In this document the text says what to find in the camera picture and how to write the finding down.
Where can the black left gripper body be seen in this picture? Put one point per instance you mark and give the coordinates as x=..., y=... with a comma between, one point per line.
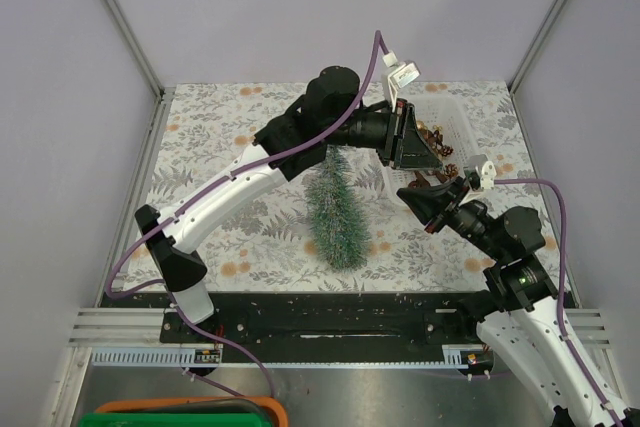
x=381, y=131

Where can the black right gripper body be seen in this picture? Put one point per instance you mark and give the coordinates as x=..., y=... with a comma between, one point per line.
x=466, y=218

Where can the small green christmas tree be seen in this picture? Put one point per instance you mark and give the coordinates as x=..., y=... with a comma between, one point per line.
x=338, y=223

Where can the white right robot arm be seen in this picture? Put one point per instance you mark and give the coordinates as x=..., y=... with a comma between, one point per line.
x=520, y=315

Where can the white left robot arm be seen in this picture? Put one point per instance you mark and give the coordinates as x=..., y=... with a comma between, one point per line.
x=329, y=112

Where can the brown ribbon ornaments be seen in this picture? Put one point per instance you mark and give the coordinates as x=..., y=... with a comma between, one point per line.
x=444, y=173

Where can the white plastic basket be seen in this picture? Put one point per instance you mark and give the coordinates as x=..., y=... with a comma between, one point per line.
x=436, y=112

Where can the floral patterned table mat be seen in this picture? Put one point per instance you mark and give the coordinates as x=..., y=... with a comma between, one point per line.
x=252, y=229

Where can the orange plastic bin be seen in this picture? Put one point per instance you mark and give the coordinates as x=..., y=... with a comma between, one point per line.
x=272, y=408

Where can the green plastic bin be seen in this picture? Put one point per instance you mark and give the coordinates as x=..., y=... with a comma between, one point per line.
x=173, y=420

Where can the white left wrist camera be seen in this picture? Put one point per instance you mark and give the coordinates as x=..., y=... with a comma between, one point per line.
x=397, y=76

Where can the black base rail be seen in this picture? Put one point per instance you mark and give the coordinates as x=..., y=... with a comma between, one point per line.
x=338, y=329

